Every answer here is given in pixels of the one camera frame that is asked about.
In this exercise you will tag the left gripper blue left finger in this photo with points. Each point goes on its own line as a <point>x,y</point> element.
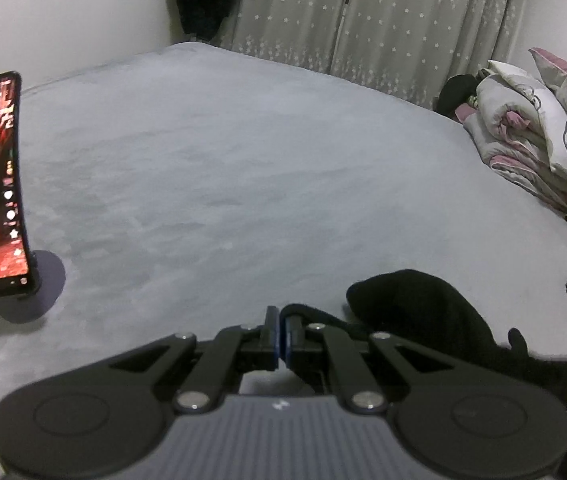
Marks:
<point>260,346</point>

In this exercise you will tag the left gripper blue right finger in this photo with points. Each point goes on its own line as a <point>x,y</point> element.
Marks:
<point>303,348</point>

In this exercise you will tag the black garment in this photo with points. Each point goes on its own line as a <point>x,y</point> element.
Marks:
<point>428,311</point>

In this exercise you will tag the grey bed sheet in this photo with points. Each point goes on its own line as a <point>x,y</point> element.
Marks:
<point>190,188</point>

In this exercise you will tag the round grey phone stand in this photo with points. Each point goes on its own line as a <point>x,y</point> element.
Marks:
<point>49,276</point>

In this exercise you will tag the black item behind quilt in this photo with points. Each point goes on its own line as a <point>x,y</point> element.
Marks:
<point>456,91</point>

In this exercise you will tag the folded pink white quilt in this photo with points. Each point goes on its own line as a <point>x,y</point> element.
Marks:
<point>520,131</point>

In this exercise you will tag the grey dotted curtain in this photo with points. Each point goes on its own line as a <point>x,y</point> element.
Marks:
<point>405,48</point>

